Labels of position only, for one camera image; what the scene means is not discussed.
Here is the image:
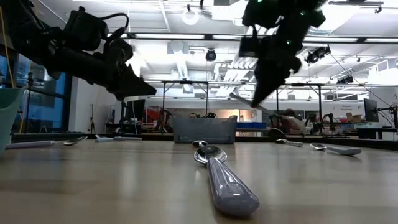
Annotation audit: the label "blue storage bins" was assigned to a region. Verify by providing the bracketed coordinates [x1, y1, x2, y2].
[236, 121, 267, 129]

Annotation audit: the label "black overhead frame bar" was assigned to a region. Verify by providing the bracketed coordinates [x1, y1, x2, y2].
[119, 32, 398, 44]

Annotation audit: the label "white LED light bar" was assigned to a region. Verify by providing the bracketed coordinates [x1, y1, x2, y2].
[303, 37, 359, 43]
[365, 37, 398, 44]
[134, 33, 205, 40]
[212, 34, 243, 40]

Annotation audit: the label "thin tripod stand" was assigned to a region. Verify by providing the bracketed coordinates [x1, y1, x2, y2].
[88, 103, 96, 134]

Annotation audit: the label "black ceiling mounted camera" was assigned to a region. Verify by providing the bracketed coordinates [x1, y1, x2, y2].
[304, 45, 332, 65]

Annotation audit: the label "blue glass window wall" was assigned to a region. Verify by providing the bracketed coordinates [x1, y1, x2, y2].
[0, 54, 68, 134]

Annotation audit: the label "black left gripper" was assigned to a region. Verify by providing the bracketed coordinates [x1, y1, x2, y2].
[93, 30, 157, 102]

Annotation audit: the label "white ceiling duct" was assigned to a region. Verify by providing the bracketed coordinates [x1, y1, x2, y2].
[167, 39, 194, 94]

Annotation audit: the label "dark grey tray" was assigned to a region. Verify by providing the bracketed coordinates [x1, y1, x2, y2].
[11, 133, 398, 152]

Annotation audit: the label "white wall sign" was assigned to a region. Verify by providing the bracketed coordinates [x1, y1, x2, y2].
[331, 102, 365, 118]

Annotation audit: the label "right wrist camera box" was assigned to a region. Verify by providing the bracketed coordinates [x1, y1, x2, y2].
[238, 35, 261, 58]

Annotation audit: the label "cardboard box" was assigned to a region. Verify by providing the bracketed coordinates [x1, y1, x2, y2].
[346, 111, 363, 123]

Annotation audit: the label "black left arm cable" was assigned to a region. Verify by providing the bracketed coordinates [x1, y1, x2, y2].
[101, 12, 130, 35]

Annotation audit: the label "white ring ceiling fixture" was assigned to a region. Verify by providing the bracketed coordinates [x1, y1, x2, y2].
[182, 8, 200, 26]

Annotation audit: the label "teal plastic bin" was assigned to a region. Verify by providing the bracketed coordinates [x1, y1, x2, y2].
[0, 86, 28, 154]

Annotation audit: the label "yellow hanging cable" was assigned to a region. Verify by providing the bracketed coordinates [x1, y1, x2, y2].
[0, 6, 16, 90]

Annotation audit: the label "black side desk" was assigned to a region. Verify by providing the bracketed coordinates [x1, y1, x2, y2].
[357, 126, 398, 140]

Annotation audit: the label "gray translucent plastic bin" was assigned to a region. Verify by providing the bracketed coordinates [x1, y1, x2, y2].
[172, 115, 238, 145]

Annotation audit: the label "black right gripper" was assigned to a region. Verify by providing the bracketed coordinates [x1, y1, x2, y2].
[251, 18, 312, 108]

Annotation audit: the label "black background rig frame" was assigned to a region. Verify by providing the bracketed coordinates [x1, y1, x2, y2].
[161, 80, 324, 134]

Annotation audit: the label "black computer monitor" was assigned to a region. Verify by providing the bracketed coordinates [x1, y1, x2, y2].
[124, 98, 146, 126]
[363, 98, 379, 123]

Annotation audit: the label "teal white handled spoon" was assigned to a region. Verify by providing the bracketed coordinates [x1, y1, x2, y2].
[95, 134, 143, 144]
[310, 142, 363, 157]

